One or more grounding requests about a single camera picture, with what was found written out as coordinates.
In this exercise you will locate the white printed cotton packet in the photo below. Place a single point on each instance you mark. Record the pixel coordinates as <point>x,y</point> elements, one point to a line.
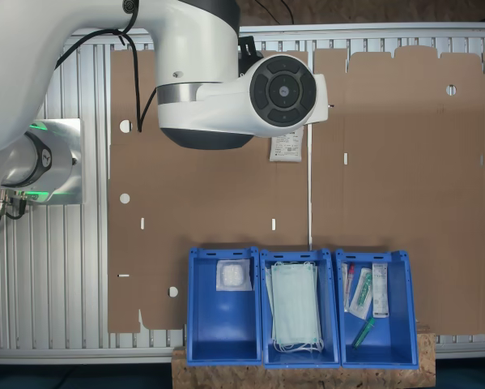
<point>286,148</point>

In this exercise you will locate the clear bag of gauze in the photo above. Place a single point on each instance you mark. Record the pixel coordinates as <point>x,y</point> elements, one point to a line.
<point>234,275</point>

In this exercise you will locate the stack of white masks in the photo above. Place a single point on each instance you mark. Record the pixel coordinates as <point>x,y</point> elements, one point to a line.
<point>294,304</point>

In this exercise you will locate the blue bin with gauze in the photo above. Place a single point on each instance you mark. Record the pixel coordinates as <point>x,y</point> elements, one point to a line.
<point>222,324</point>

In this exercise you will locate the red capped tube packet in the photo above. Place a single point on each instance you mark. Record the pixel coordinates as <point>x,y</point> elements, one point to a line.
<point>349,279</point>

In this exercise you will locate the blue bin with masks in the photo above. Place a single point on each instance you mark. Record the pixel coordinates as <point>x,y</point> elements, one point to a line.
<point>335,308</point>

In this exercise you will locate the green tube in clear packet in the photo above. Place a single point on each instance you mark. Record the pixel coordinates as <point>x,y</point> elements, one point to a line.
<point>362,291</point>

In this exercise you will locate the brown cardboard sheet notched edge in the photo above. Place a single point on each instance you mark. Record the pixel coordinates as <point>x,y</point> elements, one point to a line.
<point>408,182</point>

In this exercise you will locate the long white printed packet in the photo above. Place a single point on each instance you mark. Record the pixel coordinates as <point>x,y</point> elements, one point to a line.
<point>379,291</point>

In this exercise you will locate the loose green tube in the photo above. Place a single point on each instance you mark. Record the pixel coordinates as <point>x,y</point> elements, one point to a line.
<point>363,333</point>

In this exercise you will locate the chipboard wood block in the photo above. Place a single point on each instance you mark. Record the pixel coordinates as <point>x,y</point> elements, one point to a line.
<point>307,377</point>

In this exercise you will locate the blue bin with syringes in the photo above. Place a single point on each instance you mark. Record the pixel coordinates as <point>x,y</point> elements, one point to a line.
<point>388,340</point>

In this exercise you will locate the black gripper camera mount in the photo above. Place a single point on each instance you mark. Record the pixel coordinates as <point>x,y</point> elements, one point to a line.
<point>246,46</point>

